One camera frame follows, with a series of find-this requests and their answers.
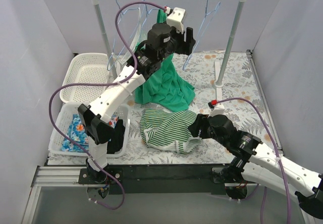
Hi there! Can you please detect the green white striped tank top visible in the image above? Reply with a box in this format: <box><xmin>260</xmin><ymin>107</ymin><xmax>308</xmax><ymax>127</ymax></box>
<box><xmin>139</xmin><ymin>109</ymin><xmax>203</xmax><ymax>154</ymax></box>

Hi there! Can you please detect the blue wire hanger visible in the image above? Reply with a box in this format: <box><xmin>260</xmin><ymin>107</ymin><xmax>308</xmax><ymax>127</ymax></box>
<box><xmin>182</xmin><ymin>0</ymin><xmax>221</xmax><ymax>71</ymax></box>
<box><xmin>132</xmin><ymin>5</ymin><xmax>157</xmax><ymax>52</ymax></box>
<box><xmin>106</xmin><ymin>0</ymin><xmax>144</xmax><ymax>72</ymax></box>

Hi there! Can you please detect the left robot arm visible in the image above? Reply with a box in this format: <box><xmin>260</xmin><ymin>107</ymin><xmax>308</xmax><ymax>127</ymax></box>
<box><xmin>78</xmin><ymin>23</ymin><xmax>196</xmax><ymax>184</ymax></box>

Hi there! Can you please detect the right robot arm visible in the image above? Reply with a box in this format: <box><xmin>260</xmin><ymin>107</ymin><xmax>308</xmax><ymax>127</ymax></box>
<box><xmin>188</xmin><ymin>114</ymin><xmax>322</xmax><ymax>219</ymax></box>

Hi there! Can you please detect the pale white tank top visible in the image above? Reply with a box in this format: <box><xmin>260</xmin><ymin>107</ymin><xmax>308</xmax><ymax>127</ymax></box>
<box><xmin>107</xmin><ymin>7</ymin><xmax>149</xmax><ymax>70</ymax></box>

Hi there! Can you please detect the solid green tank top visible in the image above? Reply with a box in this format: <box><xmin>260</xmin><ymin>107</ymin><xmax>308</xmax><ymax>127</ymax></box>
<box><xmin>134</xmin><ymin>9</ymin><xmax>196</xmax><ymax>113</ymax></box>

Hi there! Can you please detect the floral table cloth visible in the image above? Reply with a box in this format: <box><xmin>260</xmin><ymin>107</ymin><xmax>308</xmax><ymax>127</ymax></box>
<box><xmin>47</xmin><ymin>52</ymin><xmax>279</xmax><ymax>165</ymax></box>

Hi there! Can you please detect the white perforated basket rear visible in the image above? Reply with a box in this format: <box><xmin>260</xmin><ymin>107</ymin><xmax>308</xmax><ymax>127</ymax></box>
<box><xmin>60</xmin><ymin>53</ymin><xmax>112</xmax><ymax>103</ymax></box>

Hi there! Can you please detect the white perforated basket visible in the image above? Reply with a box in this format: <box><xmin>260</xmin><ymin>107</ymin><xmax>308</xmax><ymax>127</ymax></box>
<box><xmin>48</xmin><ymin>102</ymin><xmax>131</xmax><ymax>158</ymax></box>
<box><xmin>60</xmin><ymin>53</ymin><xmax>112</xmax><ymax>103</ymax></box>

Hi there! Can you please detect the blue floral garment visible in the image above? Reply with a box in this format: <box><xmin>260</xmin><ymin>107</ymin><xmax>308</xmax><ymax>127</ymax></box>
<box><xmin>61</xmin><ymin>114</ymin><xmax>119</xmax><ymax>152</ymax></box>

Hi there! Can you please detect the white perforated basket front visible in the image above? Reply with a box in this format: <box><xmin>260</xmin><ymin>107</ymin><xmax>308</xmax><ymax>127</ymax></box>
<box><xmin>48</xmin><ymin>102</ymin><xmax>131</xmax><ymax>158</ymax></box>

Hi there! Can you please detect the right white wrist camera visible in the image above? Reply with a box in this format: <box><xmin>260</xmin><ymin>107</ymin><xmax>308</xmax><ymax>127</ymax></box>
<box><xmin>208</xmin><ymin>100</ymin><xmax>225</xmax><ymax>118</ymax></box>

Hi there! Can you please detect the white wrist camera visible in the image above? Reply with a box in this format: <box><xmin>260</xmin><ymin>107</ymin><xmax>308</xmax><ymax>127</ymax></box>
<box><xmin>165</xmin><ymin>7</ymin><xmax>186</xmax><ymax>34</ymax></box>
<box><xmin>208</xmin><ymin>100</ymin><xmax>225</xmax><ymax>118</ymax></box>

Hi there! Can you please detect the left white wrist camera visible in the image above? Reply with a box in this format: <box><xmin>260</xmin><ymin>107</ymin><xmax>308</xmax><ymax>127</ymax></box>
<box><xmin>165</xmin><ymin>7</ymin><xmax>186</xmax><ymax>34</ymax></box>

